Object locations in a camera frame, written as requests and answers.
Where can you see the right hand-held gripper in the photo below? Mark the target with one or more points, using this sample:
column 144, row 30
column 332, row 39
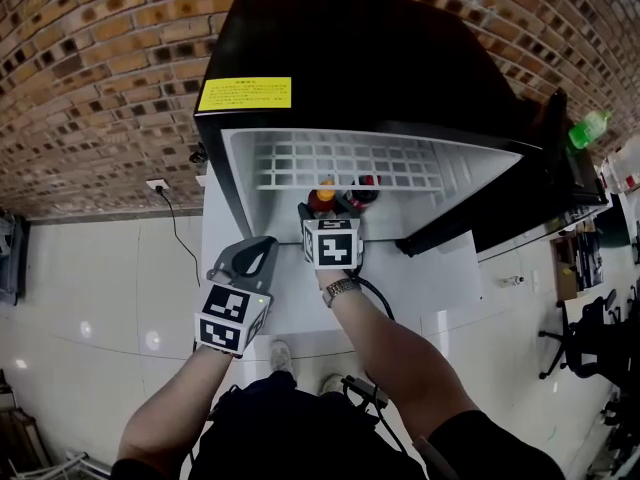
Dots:
column 332, row 245

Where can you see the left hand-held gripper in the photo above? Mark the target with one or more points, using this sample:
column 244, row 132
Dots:
column 230, row 318

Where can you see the orange cap tea bottle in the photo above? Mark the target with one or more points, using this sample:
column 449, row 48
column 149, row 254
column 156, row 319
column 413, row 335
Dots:
column 322, row 199

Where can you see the small cola bottle red cap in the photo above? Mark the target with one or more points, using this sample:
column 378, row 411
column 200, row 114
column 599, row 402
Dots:
column 362, row 195

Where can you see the person's left forearm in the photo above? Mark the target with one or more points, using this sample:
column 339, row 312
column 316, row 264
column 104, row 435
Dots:
column 170, row 408

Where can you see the person's right forearm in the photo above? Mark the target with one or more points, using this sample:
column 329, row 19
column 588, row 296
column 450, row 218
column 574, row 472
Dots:
column 405, row 358

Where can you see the silver metal wristwatch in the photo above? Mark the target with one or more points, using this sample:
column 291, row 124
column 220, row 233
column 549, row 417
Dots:
column 341, row 290

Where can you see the yellow sticker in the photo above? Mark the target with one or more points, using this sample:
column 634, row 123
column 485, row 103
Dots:
column 245, row 93

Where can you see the black mini fridge door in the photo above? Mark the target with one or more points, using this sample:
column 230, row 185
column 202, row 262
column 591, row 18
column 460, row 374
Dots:
column 475, row 202

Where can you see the black mini fridge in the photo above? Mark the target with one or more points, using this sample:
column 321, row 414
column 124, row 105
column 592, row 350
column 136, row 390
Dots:
column 350, row 43

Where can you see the black waist device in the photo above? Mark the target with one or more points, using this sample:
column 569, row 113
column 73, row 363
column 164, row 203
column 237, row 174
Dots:
column 365, row 393

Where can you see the person's black clothing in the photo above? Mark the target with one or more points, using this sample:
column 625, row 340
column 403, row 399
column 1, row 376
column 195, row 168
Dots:
column 310, row 438

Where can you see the small white floor bottle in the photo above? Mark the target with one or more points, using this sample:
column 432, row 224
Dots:
column 513, row 281

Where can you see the white power strip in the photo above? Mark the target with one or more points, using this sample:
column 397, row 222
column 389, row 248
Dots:
column 535, row 281

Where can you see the black glass-door cabinet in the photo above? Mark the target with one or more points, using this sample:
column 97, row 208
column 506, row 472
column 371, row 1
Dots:
column 560, row 203

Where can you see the grey storage rack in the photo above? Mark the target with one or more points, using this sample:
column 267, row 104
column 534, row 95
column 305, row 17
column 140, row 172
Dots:
column 12, row 258

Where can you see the cardboard box with goods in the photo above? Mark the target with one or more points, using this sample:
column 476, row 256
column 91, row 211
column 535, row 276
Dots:
column 577, row 268

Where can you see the green drink bottle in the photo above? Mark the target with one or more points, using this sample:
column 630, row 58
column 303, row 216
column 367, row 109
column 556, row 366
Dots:
column 590, row 130

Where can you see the black office chair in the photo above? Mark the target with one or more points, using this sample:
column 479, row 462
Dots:
column 595, row 338

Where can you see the clear bottle on cabinet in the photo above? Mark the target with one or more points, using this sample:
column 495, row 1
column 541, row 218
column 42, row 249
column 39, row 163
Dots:
column 622, row 170

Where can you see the white wall socket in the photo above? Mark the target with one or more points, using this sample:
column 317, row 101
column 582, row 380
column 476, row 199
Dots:
column 158, row 185

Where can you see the grey metal frame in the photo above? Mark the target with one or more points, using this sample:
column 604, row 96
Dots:
column 60, row 458

